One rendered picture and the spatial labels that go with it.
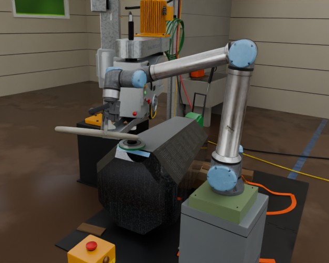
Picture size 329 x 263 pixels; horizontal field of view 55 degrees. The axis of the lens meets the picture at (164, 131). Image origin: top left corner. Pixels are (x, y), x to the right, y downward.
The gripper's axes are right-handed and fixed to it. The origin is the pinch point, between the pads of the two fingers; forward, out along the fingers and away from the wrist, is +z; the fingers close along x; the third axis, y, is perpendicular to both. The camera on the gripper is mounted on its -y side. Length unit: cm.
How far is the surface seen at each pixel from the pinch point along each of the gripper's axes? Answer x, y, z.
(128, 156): 89, 35, 13
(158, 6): 91, 48, -120
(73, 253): -55, -13, 42
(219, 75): 426, 290, -163
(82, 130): 0.8, -10.3, -1.7
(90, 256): -58, -7, 42
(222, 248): -13, 71, 55
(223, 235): -16, 69, 47
